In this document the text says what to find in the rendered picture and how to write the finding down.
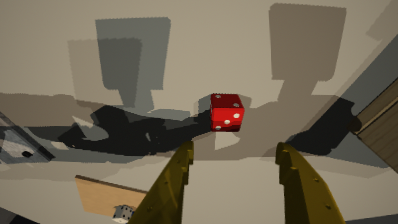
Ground red die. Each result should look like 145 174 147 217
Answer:
209 94 245 132

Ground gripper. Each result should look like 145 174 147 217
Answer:
127 141 346 224

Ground tan flat mat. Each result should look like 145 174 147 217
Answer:
75 175 148 217

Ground white die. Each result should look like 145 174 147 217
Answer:
112 205 133 223

